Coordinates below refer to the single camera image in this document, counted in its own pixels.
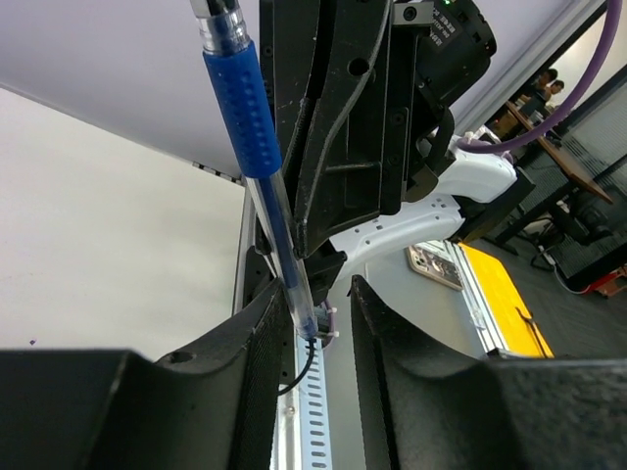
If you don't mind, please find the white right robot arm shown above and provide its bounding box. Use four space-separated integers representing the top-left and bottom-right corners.
260 1 626 469

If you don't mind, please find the perforated cable duct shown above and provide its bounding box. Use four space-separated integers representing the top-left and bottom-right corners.
293 340 332 470

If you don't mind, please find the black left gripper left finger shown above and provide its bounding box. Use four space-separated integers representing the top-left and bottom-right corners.
1 282 287 469

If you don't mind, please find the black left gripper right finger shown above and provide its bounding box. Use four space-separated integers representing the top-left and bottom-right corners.
350 275 626 469

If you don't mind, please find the blue ballpoint pen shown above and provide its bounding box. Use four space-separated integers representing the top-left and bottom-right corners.
191 0 318 340

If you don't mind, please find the smartphone on table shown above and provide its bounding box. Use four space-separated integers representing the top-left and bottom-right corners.
406 246 463 291

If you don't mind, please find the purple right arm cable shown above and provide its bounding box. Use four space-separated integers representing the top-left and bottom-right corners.
456 0 623 157

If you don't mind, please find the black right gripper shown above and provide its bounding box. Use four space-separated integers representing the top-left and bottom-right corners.
259 1 497 259

